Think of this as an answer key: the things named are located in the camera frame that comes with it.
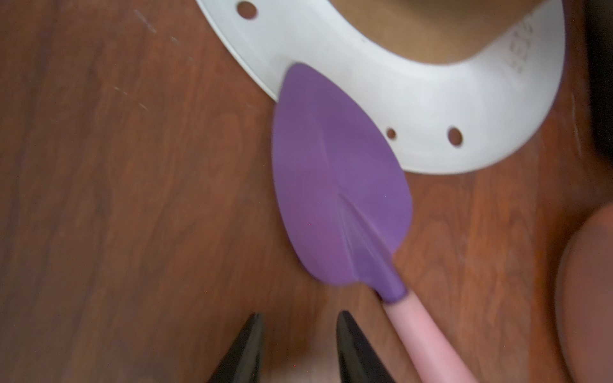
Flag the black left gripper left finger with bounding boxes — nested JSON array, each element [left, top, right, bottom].
[[208, 313, 264, 383]]

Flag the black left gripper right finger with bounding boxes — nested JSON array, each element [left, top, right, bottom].
[[336, 311, 395, 383]]

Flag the purple toy trowel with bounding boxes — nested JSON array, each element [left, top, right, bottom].
[[271, 63, 475, 382]]

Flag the pink plastic bucket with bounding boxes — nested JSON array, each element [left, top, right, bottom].
[[555, 204, 612, 382]]

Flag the white cable spool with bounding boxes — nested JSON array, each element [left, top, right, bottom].
[[199, 1, 566, 174]]

